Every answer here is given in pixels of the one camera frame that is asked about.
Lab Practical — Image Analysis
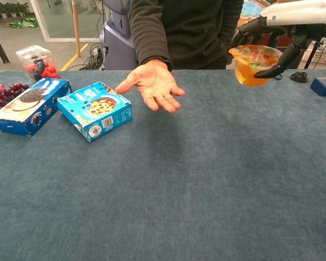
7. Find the dark blue Oreo cookie box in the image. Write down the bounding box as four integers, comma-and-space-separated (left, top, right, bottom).
0, 77, 73, 138

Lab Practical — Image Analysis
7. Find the black tripod stand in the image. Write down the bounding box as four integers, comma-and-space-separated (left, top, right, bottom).
304, 38, 325, 69

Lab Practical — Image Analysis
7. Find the wooden pole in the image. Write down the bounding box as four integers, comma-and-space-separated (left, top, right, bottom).
71, 0, 82, 58

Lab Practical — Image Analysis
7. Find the lavender robot base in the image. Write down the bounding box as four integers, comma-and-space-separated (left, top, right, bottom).
99, 0, 139, 71

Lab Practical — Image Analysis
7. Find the dark blue small box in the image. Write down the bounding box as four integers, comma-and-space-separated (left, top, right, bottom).
310, 77, 326, 97

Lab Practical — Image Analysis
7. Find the red grape bunch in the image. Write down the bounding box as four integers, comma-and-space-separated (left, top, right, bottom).
0, 83, 30, 111

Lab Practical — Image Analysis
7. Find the blue mahjong tile pile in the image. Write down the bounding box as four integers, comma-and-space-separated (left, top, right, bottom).
240, 0, 264, 18

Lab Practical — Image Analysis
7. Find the orange fruit jelly cup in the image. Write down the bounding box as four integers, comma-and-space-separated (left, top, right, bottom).
228, 45, 283, 88

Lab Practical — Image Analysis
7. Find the green cloth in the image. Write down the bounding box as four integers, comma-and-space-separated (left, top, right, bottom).
9, 17, 40, 29

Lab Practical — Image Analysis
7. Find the person's dark sweater torso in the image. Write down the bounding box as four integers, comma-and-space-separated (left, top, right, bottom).
162, 0, 244, 70

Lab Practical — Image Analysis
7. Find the tangle of black floor cables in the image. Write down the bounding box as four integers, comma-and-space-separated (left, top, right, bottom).
66, 43, 108, 71

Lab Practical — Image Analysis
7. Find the light blue cookie box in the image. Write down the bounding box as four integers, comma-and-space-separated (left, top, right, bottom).
56, 81, 134, 143

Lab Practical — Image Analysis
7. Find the robot right five-finger hand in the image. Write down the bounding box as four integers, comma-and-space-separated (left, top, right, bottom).
230, 0, 326, 80

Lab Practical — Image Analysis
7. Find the dark slanted table leg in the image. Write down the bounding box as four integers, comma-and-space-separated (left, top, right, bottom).
0, 23, 11, 65

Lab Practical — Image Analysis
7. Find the person's right hand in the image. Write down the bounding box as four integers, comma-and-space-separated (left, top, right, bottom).
115, 58, 186, 114

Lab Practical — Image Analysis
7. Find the clear box with red items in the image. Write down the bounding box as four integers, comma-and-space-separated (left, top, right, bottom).
15, 45, 61, 84

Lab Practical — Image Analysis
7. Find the person's dark sleeved right forearm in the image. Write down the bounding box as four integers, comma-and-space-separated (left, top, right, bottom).
128, 0, 173, 72

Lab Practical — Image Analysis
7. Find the row of potted plants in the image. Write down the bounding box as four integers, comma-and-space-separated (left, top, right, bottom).
0, 2, 30, 19

